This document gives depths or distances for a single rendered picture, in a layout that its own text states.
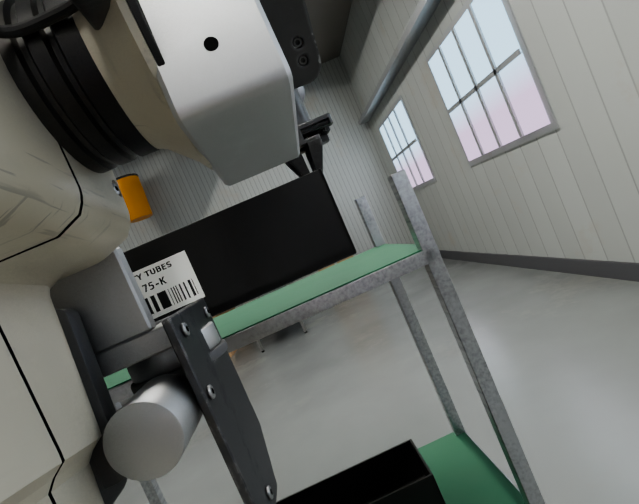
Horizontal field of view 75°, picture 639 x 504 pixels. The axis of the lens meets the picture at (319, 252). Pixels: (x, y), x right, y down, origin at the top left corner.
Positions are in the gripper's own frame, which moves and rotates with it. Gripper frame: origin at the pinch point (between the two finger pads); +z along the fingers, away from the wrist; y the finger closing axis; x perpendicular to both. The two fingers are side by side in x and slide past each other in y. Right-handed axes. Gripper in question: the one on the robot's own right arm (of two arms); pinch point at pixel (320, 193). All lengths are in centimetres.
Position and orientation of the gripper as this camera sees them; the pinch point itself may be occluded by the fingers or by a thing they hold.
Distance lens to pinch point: 59.3
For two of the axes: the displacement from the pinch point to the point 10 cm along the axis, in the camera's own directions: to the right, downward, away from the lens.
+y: -9.1, 4.1, -0.5
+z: 4.1, 9.1, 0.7
